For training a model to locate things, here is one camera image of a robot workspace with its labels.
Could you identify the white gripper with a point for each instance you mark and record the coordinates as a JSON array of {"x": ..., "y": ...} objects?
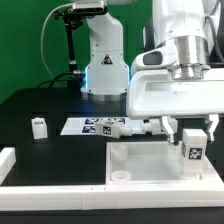
[{"x": 153, "y": 93}]

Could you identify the black camera stand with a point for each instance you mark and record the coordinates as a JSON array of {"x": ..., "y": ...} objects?
[{"x": 72, "y": 21}]

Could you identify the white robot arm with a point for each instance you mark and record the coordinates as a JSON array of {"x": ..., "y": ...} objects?
[{"x": 173, "y": 78}]

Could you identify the white U-shaped fence frame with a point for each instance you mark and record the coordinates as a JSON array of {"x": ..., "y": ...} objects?
[{"x": 205, "y": 192}]

